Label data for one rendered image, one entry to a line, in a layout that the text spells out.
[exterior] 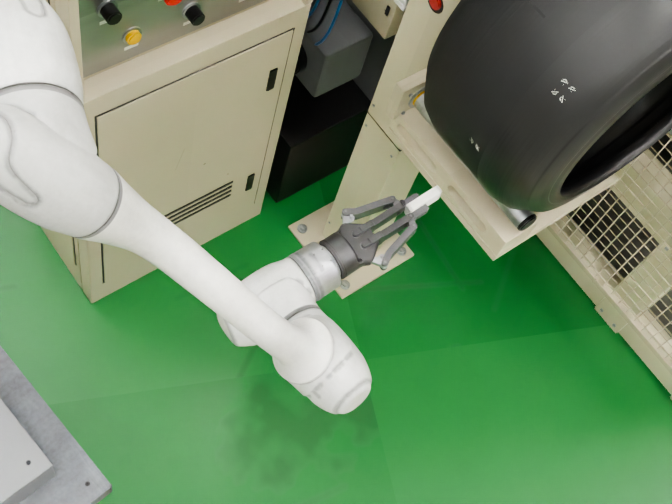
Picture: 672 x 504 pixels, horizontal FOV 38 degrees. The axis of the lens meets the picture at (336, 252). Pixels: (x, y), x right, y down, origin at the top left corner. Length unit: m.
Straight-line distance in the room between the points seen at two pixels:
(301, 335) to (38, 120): 0.51
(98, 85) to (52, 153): 0.79
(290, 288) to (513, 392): 1.32
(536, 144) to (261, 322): 0.51
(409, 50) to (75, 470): 1.06
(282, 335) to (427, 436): 1.30
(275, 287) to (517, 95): 0.48
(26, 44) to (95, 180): 0.18
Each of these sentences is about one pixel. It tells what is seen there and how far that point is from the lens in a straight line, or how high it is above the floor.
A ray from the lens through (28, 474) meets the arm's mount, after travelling 1.77.
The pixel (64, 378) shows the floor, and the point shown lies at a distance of 2.59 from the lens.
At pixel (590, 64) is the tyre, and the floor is 1.39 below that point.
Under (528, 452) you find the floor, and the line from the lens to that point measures 2.73.
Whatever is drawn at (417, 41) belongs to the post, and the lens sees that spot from 2.03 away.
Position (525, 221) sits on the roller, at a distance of 1.88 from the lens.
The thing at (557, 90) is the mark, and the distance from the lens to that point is 1.51.
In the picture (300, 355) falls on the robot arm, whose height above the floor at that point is 1.12.
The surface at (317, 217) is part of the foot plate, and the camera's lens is 2.82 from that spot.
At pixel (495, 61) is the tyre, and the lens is 1.55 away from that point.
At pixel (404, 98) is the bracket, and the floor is 0.92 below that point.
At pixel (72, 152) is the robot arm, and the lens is 1.15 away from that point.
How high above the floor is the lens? 2.43
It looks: 60 degrees down
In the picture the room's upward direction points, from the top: 22 degrees clockwise
